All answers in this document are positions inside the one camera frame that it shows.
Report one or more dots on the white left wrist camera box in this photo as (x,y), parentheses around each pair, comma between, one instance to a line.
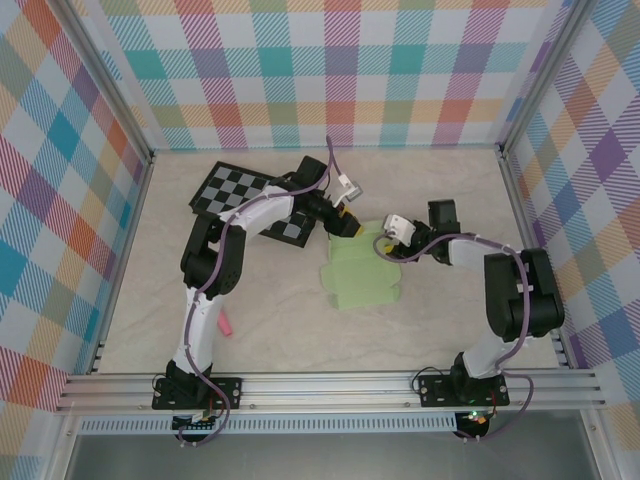
(350,189)

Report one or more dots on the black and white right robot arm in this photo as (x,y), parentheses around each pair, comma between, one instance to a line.
(530,300)

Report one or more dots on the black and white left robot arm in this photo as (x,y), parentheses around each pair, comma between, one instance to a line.
(215,260)

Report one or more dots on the light green paper box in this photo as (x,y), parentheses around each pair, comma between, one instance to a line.
(360,285)

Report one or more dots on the small lit circuit board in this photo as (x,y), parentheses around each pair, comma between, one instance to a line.
(477,420)

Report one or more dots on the black grey chessboard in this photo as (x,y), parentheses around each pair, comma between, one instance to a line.
(230,187)

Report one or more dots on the grey metal panel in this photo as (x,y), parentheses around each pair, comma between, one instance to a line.
(325,460)

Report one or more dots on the long aluminium mounting rail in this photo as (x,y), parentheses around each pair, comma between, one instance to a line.
(325,392)

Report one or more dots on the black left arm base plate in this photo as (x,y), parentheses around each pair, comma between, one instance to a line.
(227,392)

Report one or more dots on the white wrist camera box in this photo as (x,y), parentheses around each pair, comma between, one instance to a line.
(350,189)
(399,229)

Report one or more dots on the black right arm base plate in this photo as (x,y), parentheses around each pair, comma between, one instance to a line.
(435,392)

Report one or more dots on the small green circuit board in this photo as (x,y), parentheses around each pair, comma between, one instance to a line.
(197,426)

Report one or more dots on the aluminium frame post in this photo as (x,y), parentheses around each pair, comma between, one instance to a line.
(100,80)
(545,75)

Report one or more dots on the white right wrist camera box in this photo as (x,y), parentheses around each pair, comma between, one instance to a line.
(399,229)

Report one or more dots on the aluminium side rail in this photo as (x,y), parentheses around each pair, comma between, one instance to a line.
(131,225)
(525,225)

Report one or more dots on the pink marker pen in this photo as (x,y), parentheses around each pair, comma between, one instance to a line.
(226,325)

